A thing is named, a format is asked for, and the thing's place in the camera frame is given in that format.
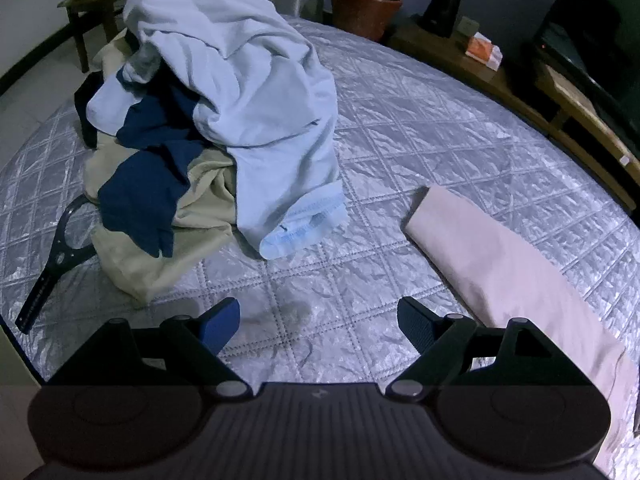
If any navy blue garment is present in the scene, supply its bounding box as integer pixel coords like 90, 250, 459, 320
98, 65, 205, 258

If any terracotta plant pot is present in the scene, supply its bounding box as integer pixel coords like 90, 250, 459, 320
331, 0, 402, 41

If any black speaker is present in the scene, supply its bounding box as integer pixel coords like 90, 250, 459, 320
411, 0, 461, 38

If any orange white box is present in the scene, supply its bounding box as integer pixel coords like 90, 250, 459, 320
465, 32, 503, 72

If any black television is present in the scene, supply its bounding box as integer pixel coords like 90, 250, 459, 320
537, 0, 639, 155

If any light blue sweatshirt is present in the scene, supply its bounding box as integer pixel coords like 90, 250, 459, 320
87, 0, 347, 260

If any wooden tv bench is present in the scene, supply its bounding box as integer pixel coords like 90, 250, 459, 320
382, 21, 639, 214

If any black clothes hanger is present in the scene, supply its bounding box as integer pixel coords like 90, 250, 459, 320
15, 195, 96, 334

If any pale green garment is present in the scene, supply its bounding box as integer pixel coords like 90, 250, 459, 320
84, 38, 236, 304

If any beige pink garment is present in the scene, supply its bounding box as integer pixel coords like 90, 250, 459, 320
405, 185, 638, 472

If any silver quilted bed cover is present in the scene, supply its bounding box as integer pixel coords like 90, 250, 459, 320
0, 13, 640, 480

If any dark wooden stool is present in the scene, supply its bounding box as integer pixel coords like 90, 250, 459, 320
58, 0, 118, 74

